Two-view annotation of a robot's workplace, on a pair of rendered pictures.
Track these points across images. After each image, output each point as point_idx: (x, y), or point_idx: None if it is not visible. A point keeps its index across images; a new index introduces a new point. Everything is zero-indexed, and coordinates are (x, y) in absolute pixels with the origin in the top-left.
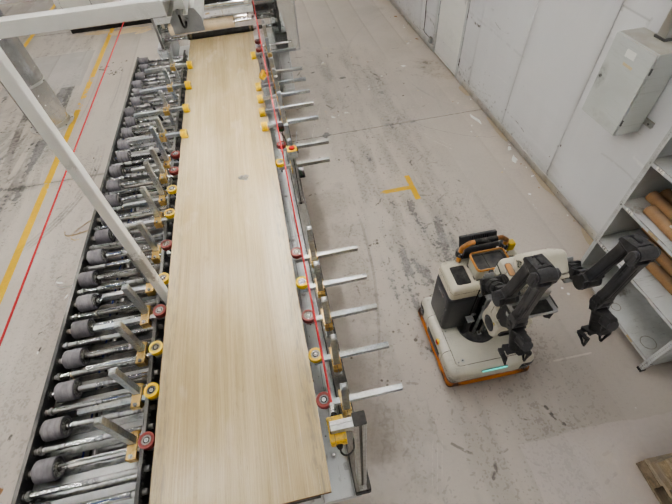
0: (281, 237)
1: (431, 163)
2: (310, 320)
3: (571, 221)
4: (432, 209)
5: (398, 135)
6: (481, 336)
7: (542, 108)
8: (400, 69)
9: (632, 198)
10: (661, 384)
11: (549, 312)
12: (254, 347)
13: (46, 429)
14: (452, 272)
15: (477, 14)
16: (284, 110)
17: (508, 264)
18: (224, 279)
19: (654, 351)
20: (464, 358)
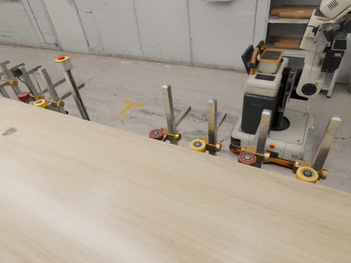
0: (124, 136)
1: (128, 88)
2: (256, 158)
3: (225, 71)
4: (159, 105)
5: (89, 88)
6: (283, 124)
7: (166, 27)
8: (49, 64)
9: (266, 17)
10: (340, 96)
11: (347, 41)
12: (260, 230)
13: None
14: (259, 79)
15: (85, 6)
16: (4, 64)
17: (318, 17)
18: (116, 212)
19: (326, 84)
20: (297, 139)
